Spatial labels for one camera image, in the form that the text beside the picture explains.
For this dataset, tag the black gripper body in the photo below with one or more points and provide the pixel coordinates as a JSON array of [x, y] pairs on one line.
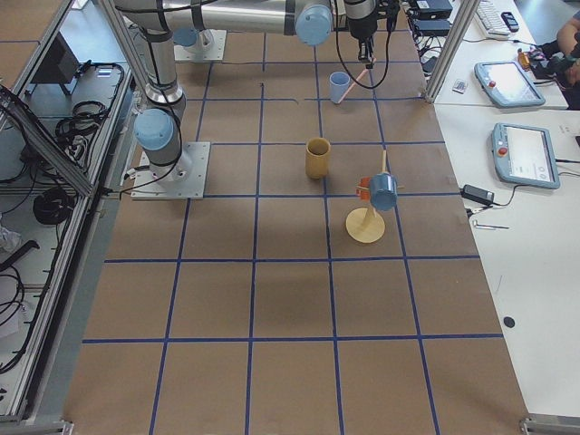
[[362, 24]]

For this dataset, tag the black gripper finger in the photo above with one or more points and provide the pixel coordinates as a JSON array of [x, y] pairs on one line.
[[365, 54]]

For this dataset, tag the pink chopstick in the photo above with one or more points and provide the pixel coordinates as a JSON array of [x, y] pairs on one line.
[[354, 83]]

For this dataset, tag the light blue cup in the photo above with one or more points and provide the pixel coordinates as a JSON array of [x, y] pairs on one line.
[[339, 83]]

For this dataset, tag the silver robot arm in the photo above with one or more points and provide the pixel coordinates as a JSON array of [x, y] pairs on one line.
[[158, 128], [192, 39]]

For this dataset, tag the bamboo chopstick holder cup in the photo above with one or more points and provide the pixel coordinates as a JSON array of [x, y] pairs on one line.
[[317, 156]]

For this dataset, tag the orange cup on stand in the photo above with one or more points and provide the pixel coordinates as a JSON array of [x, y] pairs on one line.
[[363, 189]]

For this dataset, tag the wooden cup tree stand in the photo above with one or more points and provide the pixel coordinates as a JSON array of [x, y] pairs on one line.
[[366, 225]]

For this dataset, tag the white keyboard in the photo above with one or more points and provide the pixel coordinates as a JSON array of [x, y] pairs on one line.
[[490, 22]]

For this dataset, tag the upper teach pendant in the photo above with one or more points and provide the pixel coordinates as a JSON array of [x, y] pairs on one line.
[[507, 85]]

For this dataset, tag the teach pendant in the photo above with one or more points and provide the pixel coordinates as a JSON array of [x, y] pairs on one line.
[[507, 85], [524, 155]]

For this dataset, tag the blue mug on stand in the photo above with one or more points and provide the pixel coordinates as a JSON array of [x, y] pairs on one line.
[[383, 191]]

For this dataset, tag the black power adapter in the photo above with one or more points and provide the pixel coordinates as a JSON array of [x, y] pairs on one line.
[[479, 195]]

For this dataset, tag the lower teach pendant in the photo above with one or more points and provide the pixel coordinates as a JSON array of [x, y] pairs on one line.
[[524, 155]]

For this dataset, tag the allen key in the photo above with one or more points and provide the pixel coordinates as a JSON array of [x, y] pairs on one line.
[[478, 225]]

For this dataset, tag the aluminium frame post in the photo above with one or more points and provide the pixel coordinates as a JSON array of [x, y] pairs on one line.
[[462, 20]]

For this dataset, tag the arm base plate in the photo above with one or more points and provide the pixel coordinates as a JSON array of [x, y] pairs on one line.
[[186, 180], [214, 54]]

